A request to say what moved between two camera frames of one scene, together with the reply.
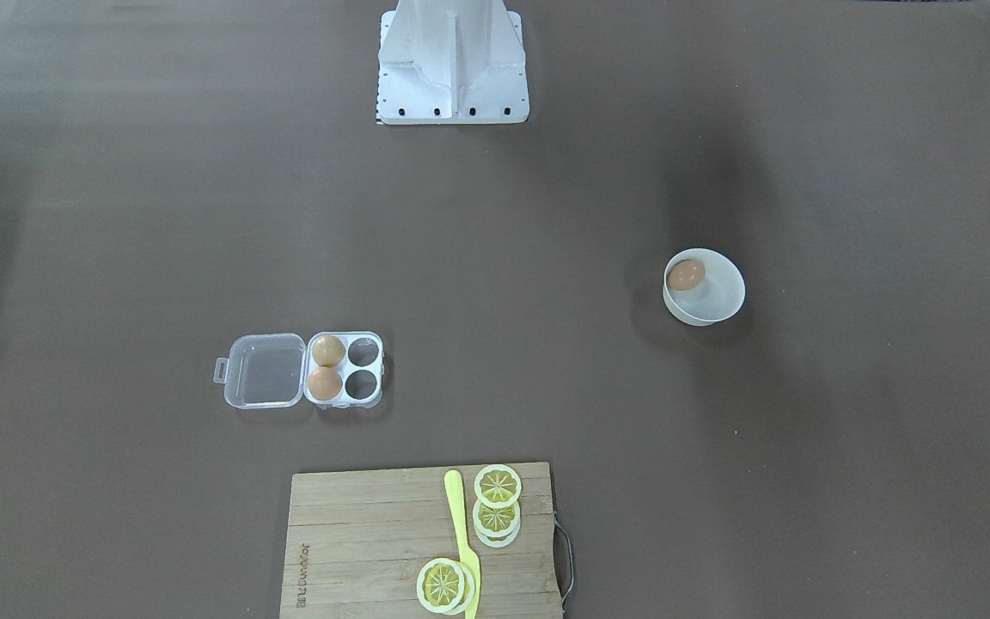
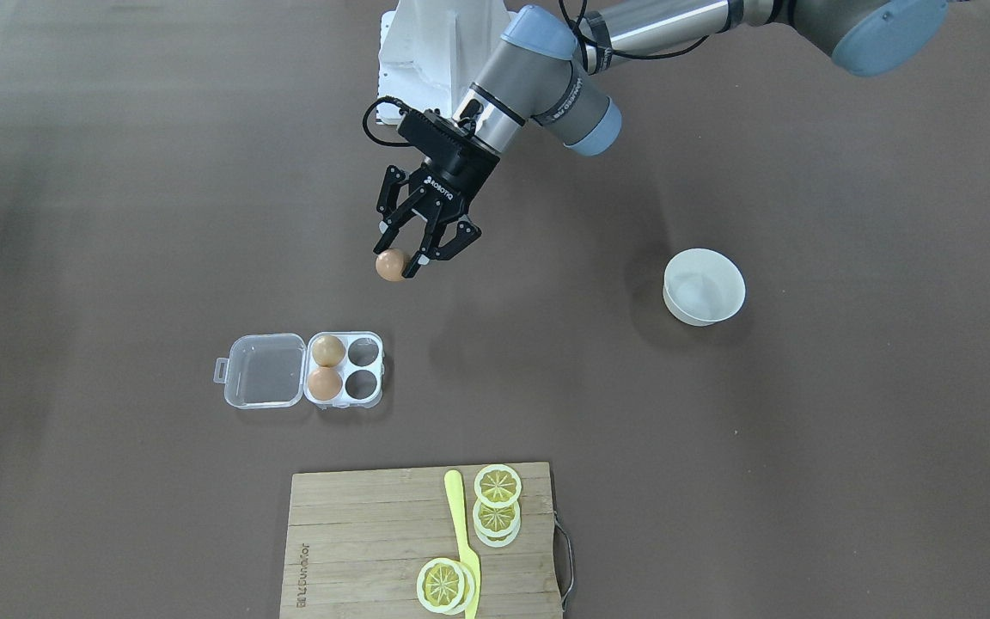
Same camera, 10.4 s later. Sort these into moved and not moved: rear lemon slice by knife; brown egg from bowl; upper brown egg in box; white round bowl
Moved: brown egg from bowl
Not moved: upper brown egg in box; white round bowl; rear lemon slice by knife
